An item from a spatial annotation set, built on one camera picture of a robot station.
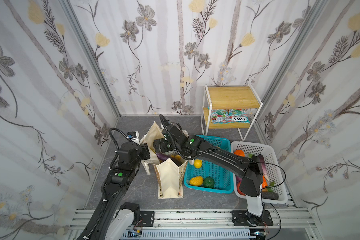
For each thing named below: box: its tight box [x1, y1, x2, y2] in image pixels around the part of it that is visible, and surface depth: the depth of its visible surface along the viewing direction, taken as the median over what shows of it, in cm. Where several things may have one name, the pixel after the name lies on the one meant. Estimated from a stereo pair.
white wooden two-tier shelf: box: [201, 84, 263, 141], surface depth 95 cm
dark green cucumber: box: [262, 191, 279, 200], surface depth 76 cm
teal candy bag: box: [211, 109, 230, 124], surface depth 97 cm
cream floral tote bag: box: [139, 121, 188, 199], surface depth 77 cm
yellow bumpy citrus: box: [189, 176, 204, 186], surface depth 84 cm
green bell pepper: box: [203, 176, 215, 189], surface depth 83 cm
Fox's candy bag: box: [228, 108, 251, 124], surface depth 98 cm
